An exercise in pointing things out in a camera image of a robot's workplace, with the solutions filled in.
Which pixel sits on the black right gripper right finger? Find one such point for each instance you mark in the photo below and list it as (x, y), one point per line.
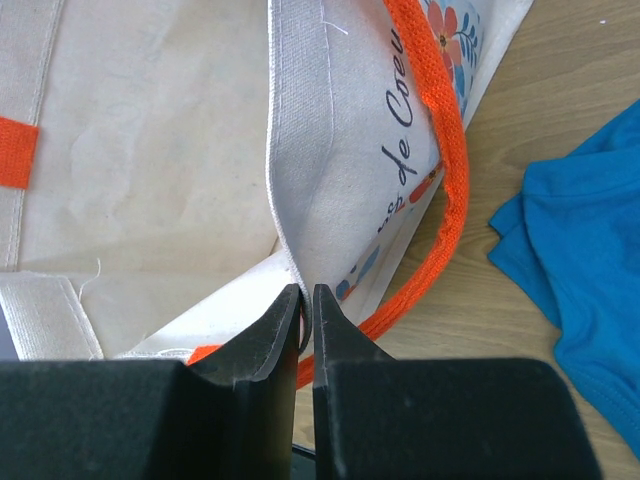
(376, 417)

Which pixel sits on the teal blue shirt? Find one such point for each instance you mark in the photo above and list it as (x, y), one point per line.
(570, 240)

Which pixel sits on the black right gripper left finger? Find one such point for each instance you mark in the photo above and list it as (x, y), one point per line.
(229, 415)

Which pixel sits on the beige canvas tote bag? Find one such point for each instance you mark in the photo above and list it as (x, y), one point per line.
(167, 167)

